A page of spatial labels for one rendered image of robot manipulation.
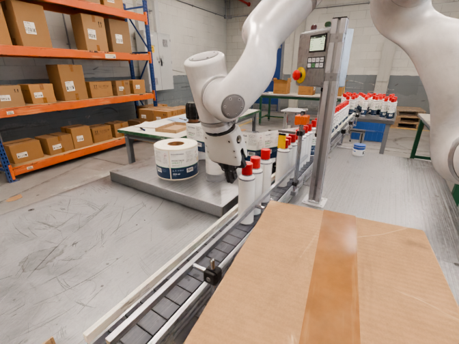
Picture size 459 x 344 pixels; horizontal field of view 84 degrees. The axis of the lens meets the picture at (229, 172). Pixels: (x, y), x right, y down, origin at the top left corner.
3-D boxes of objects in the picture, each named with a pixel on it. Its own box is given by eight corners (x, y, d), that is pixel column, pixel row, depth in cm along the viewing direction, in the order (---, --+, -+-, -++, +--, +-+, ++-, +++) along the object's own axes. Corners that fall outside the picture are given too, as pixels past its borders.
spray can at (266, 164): (259, 196, 100) (261, 146, 92) (272, 199, 98) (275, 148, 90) (253, 201, 96) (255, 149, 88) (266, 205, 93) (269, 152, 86)
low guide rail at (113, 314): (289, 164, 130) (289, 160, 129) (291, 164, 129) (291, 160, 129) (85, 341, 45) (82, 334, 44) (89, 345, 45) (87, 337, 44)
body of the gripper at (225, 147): (244, 117, 60) (251, 155, 67) (210, 113, 65) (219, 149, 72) (229, 134, 55) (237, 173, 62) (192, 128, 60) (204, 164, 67)
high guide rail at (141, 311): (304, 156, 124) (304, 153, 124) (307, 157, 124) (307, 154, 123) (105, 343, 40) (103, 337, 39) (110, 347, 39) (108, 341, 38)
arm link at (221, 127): (242, 108, 59) (244, 119, 61) (212, 105, 63) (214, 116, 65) (224, 126, 54) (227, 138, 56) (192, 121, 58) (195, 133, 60)
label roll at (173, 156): (203, 166, 132) (201, 138, 126) (192, 181, 113) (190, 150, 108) (166, 164, 134) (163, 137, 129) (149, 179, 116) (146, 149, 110)
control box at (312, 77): (313, 84, 107) (319, 33, 100) (345, 87, 93) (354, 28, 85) (293, 85, 103) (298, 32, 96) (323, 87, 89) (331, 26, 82)
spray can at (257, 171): (250, 207, 92) (251, 153, 84) (263, 211, 89) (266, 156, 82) (243, 213, 88) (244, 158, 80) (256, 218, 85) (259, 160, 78)
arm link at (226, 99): (348, 14, 46) (233, 136, 50) (295, 11, 58) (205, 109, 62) (332, -35, 40) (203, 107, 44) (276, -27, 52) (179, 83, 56)
